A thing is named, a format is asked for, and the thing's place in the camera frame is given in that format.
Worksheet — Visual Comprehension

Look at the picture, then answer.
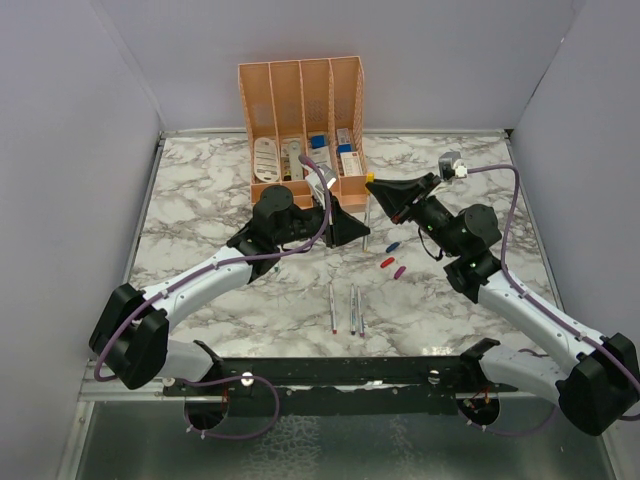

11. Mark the blue pen cap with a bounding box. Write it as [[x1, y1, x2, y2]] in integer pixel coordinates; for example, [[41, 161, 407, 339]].
[[386, 242, 400, 253]]

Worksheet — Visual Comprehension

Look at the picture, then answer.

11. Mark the red pen cap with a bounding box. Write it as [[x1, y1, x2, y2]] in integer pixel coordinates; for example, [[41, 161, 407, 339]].
[[380, 257, 395, 268]]

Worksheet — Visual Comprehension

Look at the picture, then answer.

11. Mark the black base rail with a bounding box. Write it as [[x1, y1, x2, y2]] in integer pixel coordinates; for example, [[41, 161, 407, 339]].
[[163, 350, 513, 417]]

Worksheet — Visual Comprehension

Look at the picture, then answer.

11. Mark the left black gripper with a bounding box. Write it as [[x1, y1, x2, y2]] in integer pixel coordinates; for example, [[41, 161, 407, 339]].
[[275, 190, 370, 249]]

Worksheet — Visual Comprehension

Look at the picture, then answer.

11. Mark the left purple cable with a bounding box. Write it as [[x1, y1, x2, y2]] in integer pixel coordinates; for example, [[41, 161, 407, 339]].
[[93, 154, 335, 441]]

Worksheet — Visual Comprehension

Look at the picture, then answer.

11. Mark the white blue box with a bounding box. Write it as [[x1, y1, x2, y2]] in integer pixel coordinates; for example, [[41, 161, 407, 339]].
[[308, 132, 333, 169]]

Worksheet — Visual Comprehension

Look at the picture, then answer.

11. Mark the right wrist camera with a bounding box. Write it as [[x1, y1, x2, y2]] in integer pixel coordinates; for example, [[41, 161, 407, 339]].
[[438, 151, 468, 182]]

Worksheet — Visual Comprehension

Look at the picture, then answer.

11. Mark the white red box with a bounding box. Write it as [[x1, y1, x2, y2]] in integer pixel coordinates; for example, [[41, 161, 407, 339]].
[[336, 128, 364, 176]]

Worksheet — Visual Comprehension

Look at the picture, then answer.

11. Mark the yellow whiteboard marker pen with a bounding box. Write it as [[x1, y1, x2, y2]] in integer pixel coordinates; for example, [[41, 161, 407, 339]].
[[362, 196, 371, 252]]

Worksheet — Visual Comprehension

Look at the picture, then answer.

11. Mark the purple whiteboard marker pen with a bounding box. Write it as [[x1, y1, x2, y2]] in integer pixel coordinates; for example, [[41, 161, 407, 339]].
[[356, 286, 365, 338]]

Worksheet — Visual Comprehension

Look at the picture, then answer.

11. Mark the peach desk organizer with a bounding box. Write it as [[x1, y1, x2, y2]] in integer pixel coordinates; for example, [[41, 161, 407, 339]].
[[238, 56, 369, 213]]

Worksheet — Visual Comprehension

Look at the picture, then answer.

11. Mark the red whiteboard marker pen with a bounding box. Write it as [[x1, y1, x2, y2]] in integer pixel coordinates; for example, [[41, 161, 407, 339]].
[[328, 282, 338, 335]]

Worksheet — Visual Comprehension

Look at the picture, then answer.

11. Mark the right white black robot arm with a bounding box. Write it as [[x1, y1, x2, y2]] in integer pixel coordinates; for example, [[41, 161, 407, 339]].
[[366, 173, 639, 436]]

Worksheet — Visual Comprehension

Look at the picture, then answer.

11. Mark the blue whiteboard marker pen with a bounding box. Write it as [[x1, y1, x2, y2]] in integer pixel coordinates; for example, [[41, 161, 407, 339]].
[[350, 284, 357, 336]]

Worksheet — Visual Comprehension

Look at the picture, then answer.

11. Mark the aluminium frame rail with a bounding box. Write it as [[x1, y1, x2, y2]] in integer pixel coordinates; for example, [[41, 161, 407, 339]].
[[79, 364, 174, 403]]

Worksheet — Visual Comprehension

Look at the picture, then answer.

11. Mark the grey stapler tool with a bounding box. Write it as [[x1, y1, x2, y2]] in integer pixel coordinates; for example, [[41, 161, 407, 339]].
[[287, 140, 304, 181]]

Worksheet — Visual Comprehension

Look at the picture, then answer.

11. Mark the white oval package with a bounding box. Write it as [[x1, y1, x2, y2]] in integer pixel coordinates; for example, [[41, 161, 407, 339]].
[[253, 137, 280, 183]]

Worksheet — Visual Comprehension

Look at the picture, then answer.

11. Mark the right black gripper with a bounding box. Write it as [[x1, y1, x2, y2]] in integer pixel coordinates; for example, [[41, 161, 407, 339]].
[[369, 172, 463, 258]]

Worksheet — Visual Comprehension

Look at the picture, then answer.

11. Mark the purple pen cap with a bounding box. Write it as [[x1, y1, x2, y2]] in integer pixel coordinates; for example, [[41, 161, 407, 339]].
[[394, 266, 406, 280]]

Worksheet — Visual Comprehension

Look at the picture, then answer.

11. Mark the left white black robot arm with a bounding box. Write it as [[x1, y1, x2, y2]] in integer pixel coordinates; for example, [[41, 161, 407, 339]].
[[89, 186, 370, 395]]

